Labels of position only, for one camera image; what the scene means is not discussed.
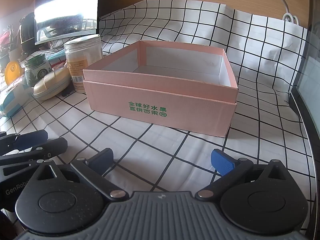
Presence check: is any clear plastic bag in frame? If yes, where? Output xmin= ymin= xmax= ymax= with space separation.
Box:
xmin=0 ymin=80 xmax=35 ymax=118

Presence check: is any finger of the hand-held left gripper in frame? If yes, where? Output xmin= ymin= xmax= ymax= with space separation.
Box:
xmin=0 ymin=130 xmax=48 ymax=155
xmin=0 ymin=137 xmax=68 ymax=167

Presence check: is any teal packet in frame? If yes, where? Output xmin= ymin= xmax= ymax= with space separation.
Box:
xmin=47 ymin=49 xmax=67 ymax=61

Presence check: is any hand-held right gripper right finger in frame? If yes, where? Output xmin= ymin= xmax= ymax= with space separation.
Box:
xmin=195 ymin=149 xmax=290 ymax=202

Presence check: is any yellow round lid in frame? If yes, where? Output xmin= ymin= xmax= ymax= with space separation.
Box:
xmin=4 ymin=60 xmax=22 ymax=85

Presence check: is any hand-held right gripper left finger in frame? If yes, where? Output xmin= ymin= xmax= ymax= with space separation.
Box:
xmin=32 ymin=148 xmax=128 ymax=202

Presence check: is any black kettle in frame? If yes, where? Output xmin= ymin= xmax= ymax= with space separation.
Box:
xmin=19 ymin=12 xmax=38 ymax=54

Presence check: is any white cable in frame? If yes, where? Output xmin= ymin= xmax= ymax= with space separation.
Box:
xmin=267 ymin=0 xmax=300 ymax=26

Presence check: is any gold glasses case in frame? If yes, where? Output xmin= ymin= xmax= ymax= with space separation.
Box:
xmin=32 ymin=67 xmax=72 ymax=101

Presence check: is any red packaging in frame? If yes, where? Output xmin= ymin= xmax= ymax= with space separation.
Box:
xmin=0 ymin=25 xmax=20 ymax=55

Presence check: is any black computer monitor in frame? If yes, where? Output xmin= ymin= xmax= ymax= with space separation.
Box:
xmin=34 ymin=0 xmax=101 ymax=46

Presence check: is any green glass jar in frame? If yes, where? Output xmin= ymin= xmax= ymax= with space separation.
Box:
xmin=24 ymin=54 xmax=53 ymax=87

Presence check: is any clear plastic jar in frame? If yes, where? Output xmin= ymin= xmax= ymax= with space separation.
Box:
xmin=64 ymin=34 xmax=103 ymax=94

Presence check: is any pink cardboard box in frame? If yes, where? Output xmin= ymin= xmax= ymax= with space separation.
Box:
xmin=82 ymin=40 xmax=238 ymax=138

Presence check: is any white black checkered tablecloth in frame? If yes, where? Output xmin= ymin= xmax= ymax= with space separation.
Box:
xmin=0 ymin=0 xmax=315 ymax=230

